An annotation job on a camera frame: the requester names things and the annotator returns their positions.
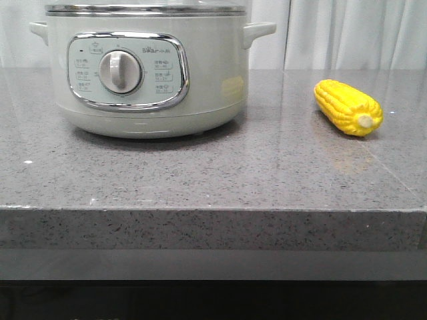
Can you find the yellow corn cob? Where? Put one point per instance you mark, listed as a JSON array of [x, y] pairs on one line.
[[350, 110]]

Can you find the glass lid with steel rim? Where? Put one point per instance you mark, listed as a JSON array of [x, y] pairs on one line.
[[146, 8]]

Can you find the pale green electric cooking pot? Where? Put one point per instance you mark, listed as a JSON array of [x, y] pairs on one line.
[[134, 84]]

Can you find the white pleated curtain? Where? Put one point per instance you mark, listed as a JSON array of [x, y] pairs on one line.
[[304, 34]]

